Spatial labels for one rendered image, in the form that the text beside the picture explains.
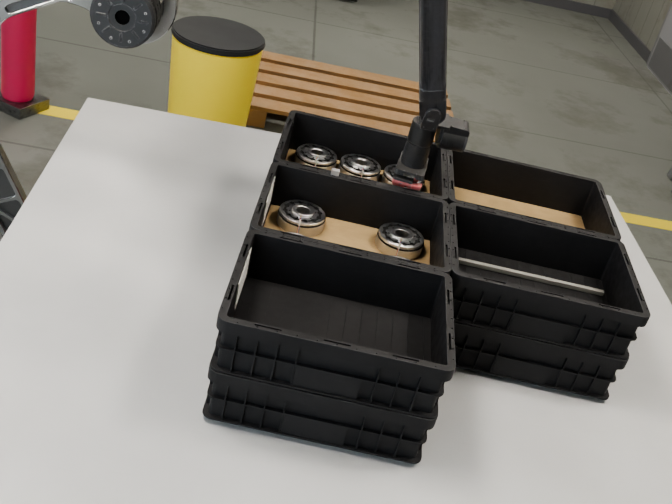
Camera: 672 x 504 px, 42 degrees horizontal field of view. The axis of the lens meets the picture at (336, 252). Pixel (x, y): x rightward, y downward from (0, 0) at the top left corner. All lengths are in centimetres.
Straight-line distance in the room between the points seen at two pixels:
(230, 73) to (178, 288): 176
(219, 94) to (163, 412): 214
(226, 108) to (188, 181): 134
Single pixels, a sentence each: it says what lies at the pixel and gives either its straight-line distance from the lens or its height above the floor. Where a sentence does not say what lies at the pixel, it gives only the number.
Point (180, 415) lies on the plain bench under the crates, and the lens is 158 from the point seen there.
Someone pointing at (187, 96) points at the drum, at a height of 36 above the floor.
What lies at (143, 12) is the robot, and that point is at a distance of 198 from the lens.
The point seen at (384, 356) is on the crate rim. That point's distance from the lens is 142.
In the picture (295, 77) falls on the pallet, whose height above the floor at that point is 10.
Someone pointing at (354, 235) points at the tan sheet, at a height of 83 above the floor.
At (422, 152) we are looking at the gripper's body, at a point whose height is 100.
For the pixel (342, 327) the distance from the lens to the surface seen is 163.
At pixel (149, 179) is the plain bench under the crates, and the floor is 70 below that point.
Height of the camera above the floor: 179
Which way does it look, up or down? 32 degrees down
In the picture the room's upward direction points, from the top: 14 degrees clockwise
